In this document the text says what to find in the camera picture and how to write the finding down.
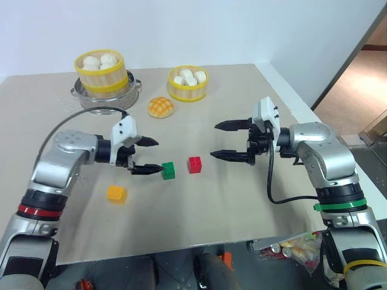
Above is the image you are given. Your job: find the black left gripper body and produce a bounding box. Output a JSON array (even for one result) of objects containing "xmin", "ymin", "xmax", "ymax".
[{"xmin": 115, "ymin": 141, "xmax": 144, "ymax": 176}]

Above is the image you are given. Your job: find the glass display case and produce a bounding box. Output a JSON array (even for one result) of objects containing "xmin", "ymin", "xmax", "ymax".
[{"xmin": 359, "ymin": 108, "xmax": 387, "ymax": 147}]

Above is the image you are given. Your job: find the golden pineapple bun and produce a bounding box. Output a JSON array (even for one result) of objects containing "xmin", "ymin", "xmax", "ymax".
[{"xmin": 146, "ymin": 96, "xmax": 175, "ymax": 119}]

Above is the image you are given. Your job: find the steel steamer pot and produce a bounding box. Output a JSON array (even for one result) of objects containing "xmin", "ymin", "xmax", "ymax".
[{"xmin": 70, "ymin": 70, "xmax": 143, "ymax": 116}]

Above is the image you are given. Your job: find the dark rounded shape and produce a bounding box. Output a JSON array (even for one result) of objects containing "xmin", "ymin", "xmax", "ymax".
[{"xmin": 197, "ymin": 251, "xmax": 236, "ymax": 290}]

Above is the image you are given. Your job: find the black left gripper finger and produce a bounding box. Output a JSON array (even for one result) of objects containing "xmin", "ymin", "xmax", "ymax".
[
  {"xmin": 137, "ymin": 136, "xmax": 160, "ymax": 148},
  {"xmin": 131, "ymin": 164, "xmax": 164, "ymax": 176}
]

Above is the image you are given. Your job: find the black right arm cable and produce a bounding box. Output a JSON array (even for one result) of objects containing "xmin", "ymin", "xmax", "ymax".
[{"xmin": 267, "ymin": 144, "xmax": 320, "ymax": 205}]

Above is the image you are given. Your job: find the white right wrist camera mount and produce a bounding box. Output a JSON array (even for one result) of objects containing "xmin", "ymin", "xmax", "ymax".
[{"xmin": 252, "ymin": 96, "xmax": 282, "ymax": 141}]

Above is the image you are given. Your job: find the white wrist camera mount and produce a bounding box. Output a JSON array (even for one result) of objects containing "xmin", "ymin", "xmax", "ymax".
[
  {"xmin": 109, "ymin": 115, "xmax": 140, "ymax": 166},
  {"xmin": 252, "ymin": 96, "xmax": 282, "ymax": 141}
]

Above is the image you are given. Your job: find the green toy brick cube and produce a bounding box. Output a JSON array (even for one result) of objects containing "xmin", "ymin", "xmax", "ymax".
[{"xmin": 161, "ymin": 161, "xmax": 177, "ymax": 181}]

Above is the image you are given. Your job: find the red toy brick cube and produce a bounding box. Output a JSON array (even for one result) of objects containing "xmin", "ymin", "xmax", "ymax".
[{"xmin": 187, "ymin": 155, "xmax": 203, "ymax": 175}]

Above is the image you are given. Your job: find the yellow toy brick cube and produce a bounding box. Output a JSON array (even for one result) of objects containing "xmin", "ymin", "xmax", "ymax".
[{"xmin": 106, "ymin": 184, "xmax": 129, "ymax": 207}]

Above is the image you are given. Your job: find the short bamboo steamer basket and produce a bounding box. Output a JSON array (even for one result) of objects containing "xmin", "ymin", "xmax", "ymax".
[{"xmin": 166, "ymin": 65, "xmax": 210, "ymax": 102}]

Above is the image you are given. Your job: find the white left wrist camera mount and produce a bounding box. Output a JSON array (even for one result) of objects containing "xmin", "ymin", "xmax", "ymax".
[{"xmin": 109, "ymin": 115, "xmax": 140, "ymax": 166}]

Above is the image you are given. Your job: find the tall bamboo steamer basket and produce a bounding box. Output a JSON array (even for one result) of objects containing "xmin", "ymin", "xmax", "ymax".
[{"xmin": 73, "ymin": 48, "xmax": 129, "ymax": 99}]

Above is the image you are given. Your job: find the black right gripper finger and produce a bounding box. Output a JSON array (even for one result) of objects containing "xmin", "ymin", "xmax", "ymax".
[
  {"xmin": 210, "ymin": 149, "xmax": 253, "ymax": 166},
  {"xmin": 213, "ymin": 118, "xmax": 252, "ymax": 132}
]

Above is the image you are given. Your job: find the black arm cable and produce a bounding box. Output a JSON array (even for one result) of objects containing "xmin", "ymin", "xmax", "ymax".
[
  {"xmin": 267, "ymin": 144, "xmax": 320, "ymax": 205},
  {"xmin": 35, "ymin": 106, "xmax": 129, "ymax": 161}
]

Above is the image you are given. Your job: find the clear bag of snacks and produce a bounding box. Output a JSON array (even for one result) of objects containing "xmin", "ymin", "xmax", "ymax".
[{"xmin": 259, "ymin": 231, "xmax": 325, "ymax": 274}]

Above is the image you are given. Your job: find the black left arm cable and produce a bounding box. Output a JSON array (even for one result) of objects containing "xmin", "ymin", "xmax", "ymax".
[{"xmin": 35, "ymin": 106, "xmax": 129, "ymax": 161}]

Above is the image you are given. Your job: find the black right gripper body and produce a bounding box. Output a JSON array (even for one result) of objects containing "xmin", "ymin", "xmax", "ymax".
[{"xmin": 246, "ymin": 117, "xmax": 275, "ymax": 167}]

